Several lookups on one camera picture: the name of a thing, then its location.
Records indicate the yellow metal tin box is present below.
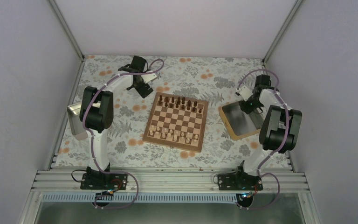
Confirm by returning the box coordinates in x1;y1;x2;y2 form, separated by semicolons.
219;100;263;141

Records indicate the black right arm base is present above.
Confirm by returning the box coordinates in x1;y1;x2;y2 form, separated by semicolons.
217;173;263;191

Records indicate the metal tin under left arm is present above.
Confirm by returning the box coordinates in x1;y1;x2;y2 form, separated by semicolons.
66;103;113;141

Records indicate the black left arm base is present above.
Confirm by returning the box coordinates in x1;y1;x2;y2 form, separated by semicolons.
80;170;128;190

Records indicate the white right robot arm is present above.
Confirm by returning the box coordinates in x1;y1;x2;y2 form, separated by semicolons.
234;75;302;190

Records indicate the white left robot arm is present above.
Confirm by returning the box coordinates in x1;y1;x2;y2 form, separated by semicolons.
80;56;165;189

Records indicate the floral table mat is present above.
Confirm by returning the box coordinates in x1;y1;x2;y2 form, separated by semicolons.
55;55;291;169

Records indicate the wooden chessboard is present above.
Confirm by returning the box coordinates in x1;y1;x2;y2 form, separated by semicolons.
143;92;209;153

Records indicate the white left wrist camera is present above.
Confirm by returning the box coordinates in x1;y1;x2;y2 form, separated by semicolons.
142;73;158;83

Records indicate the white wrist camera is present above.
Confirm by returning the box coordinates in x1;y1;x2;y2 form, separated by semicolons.
142;73;158;83
236;86;253;101

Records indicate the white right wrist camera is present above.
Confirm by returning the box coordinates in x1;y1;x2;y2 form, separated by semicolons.
236;86;253;101

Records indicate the aluminium rail frame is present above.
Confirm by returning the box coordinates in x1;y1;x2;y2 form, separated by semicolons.
31;168;310;193

